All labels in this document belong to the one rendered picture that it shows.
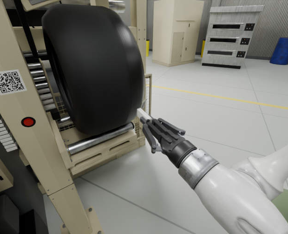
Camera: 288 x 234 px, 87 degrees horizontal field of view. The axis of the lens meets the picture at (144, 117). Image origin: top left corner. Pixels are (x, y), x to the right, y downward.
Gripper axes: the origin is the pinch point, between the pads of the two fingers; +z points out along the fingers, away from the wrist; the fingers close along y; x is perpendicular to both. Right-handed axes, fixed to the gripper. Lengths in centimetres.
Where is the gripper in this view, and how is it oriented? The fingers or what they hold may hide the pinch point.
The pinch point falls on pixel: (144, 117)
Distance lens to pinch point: 52.0
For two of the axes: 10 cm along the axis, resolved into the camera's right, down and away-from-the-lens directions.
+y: -8.2, 3.0, -4.9
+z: -5.7, -5.5, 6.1
